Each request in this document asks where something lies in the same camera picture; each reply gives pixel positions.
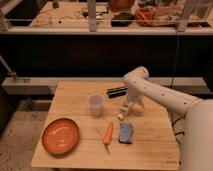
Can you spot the orange ceramic bowl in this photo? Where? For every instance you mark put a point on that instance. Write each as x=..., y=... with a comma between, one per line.
x=60, y=136

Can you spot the grey metal clamp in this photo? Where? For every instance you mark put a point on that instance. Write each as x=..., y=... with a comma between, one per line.
x=12, y=74

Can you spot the clear plastic bottle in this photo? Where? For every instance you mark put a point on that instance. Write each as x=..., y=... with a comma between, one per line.
x=96, y=104

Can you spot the orange carrot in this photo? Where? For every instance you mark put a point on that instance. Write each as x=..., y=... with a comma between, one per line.
x=108, y=135

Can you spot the black bag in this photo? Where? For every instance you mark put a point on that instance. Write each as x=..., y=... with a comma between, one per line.
x=122, y=19

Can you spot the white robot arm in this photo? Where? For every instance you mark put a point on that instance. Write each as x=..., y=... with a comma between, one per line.
x=197, y=145

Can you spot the blue sponge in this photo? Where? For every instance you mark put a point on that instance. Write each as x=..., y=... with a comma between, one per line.
x=125, y=134

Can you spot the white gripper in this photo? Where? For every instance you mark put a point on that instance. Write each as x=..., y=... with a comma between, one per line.
x=126, y=107

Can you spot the orange crate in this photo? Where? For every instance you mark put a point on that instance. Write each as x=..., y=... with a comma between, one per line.
x=151, y=18

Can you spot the black rectangular box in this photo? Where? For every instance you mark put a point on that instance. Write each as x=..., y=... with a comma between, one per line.
x=116, y=92

